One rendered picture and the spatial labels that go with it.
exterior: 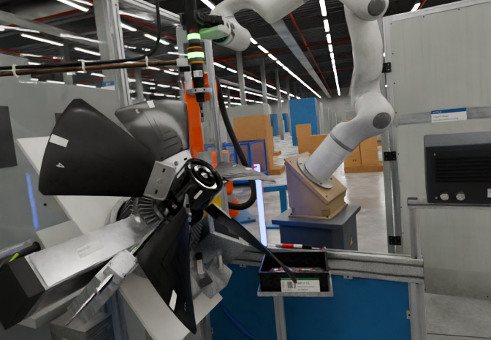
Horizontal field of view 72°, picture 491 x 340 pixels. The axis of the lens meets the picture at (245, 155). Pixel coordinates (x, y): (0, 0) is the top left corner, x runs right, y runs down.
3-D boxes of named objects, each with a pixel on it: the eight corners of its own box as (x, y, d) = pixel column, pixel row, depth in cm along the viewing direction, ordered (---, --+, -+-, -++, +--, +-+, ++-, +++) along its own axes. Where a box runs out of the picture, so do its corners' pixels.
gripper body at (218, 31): (235, 39, 107) (218, 32, 97) (208, 45, 111) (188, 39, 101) (233, 15, 106) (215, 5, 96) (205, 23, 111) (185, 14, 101)
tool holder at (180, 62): (180, 93, 91) (175, 57, 91) (180, 96, 98) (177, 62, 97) (212, 91, 93) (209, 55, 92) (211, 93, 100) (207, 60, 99)
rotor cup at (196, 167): (145, 199, 85) (172, 165, 80) (169, 177, 98) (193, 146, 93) (188, 236, 86) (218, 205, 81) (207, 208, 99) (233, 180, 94)
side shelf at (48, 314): (-13, 315, 104) (-14, 306, 104) (87, 267, 136) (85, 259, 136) (36, 329, 94) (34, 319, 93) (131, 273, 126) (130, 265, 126)
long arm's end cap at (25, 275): (2, 288, 65) (24, 255, 60) (22, 321, 63) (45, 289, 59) (-15, 296, 62) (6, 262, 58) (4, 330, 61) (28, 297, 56)
